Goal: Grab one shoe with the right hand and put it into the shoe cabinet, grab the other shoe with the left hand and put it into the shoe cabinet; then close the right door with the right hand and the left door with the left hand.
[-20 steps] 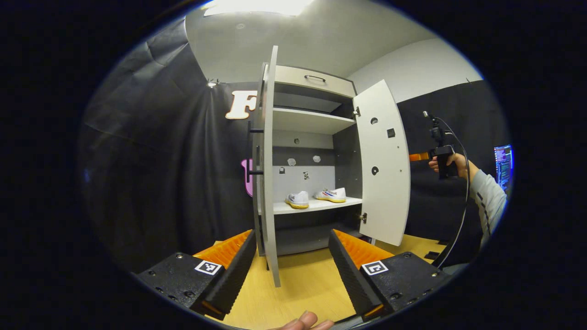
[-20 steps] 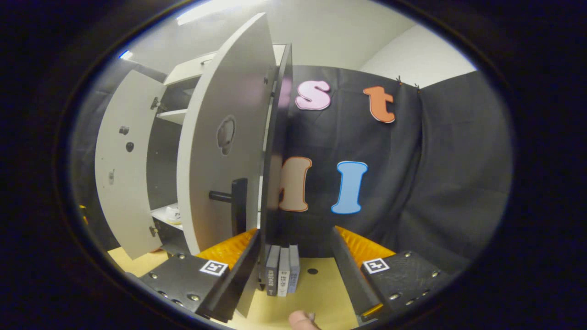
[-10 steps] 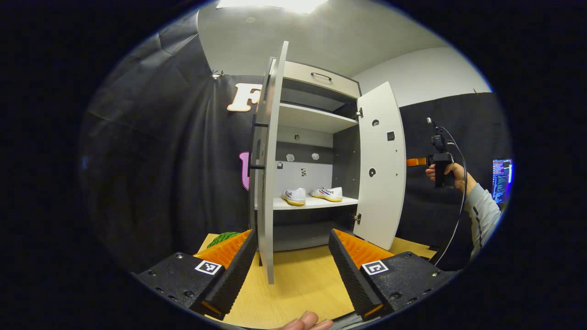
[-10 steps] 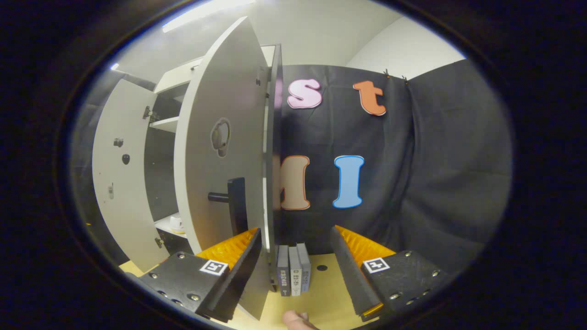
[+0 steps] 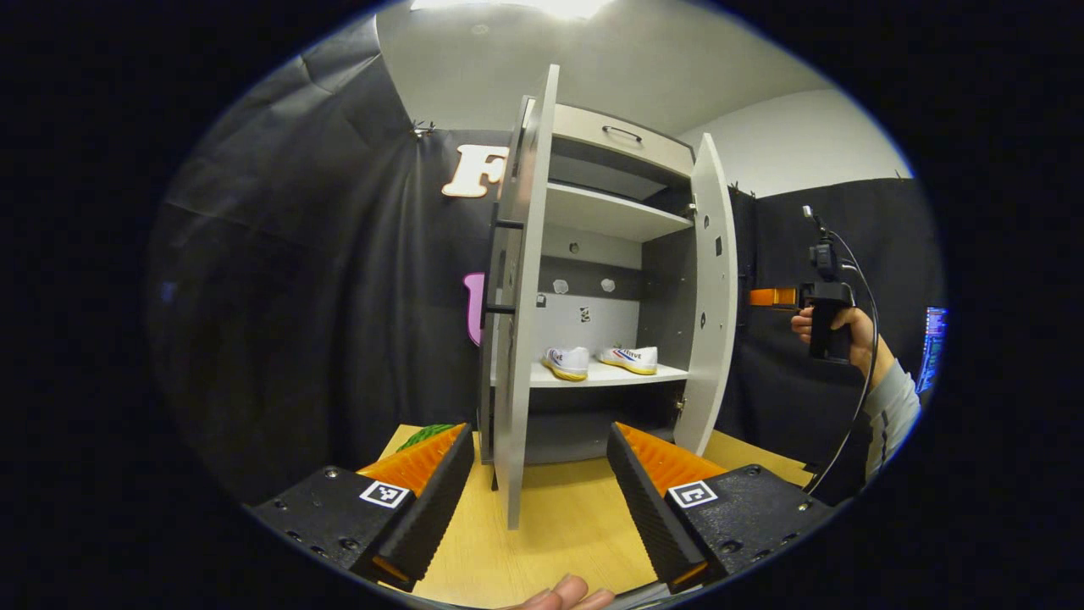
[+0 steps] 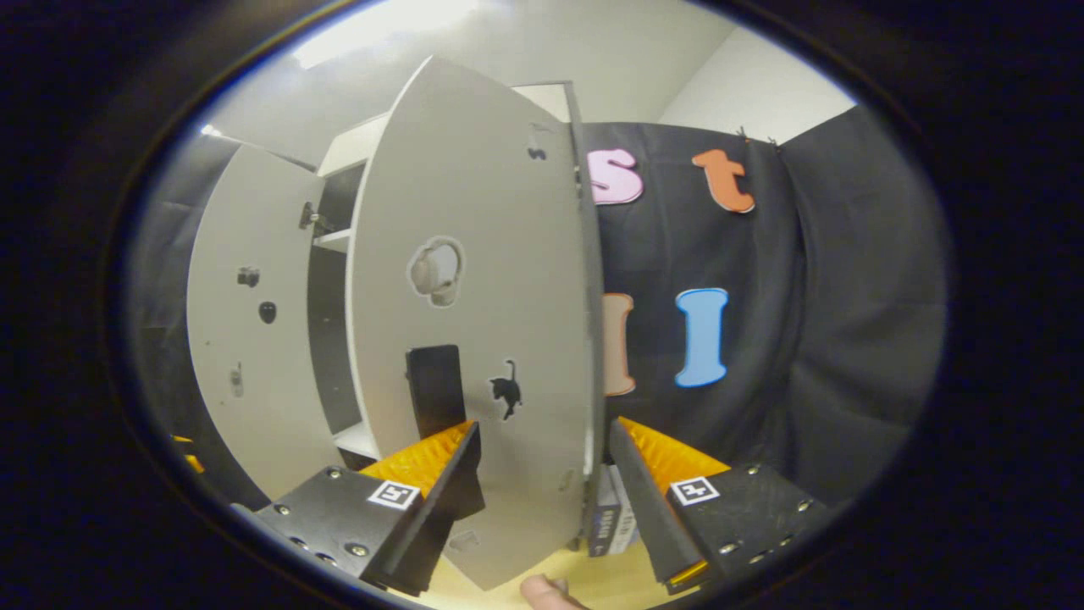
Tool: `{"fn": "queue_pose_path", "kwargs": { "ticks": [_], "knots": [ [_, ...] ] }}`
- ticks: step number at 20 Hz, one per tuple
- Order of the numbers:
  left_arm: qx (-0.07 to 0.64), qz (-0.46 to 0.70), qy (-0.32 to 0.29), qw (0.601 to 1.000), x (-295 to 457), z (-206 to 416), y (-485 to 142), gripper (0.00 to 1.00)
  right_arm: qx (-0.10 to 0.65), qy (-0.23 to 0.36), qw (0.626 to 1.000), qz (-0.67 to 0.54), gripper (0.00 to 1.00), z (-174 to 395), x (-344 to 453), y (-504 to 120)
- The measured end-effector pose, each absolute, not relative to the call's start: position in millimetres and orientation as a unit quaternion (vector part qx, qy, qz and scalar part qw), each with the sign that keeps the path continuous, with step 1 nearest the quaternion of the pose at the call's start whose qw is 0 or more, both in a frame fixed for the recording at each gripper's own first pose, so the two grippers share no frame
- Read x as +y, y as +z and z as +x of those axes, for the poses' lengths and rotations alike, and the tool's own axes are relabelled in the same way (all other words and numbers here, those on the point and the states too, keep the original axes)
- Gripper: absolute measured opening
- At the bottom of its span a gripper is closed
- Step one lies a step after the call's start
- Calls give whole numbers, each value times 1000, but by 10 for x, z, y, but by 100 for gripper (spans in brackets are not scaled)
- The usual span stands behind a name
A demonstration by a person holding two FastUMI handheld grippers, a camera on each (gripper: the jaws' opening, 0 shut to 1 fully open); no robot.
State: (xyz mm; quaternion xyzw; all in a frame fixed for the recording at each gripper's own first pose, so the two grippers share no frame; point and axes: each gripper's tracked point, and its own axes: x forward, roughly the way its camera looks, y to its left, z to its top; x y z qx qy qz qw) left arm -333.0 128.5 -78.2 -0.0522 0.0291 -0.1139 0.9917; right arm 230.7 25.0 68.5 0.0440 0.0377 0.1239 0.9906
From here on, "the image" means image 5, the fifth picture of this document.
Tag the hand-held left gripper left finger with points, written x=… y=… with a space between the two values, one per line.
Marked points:
x=432 y=508

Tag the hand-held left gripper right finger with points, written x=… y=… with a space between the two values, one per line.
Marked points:
x=652 y=508

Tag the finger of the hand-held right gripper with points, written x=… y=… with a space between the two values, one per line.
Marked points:
x=771 y=296

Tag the white cabinet door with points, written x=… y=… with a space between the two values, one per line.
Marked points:
x=711 y=322
x=521 y=381

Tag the white striped canvas shoe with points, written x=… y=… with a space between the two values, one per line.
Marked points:
x=631 y=358
x=567 y=363

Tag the white shoe cabinet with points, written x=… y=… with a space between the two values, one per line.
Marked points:
x=593 y=322

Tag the white cabinet shelf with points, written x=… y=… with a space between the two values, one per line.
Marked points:
x=610 y=377
x=610 y=212

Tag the white cabinet drawer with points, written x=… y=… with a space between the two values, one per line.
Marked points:
x=618 y=148

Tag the watermelon slice toy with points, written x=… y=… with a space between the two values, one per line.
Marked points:
x=428 y=436

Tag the computer monitor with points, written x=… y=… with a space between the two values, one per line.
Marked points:
x=936 y=347

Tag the ceiling light panel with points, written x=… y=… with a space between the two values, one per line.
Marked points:
x=517 y=7

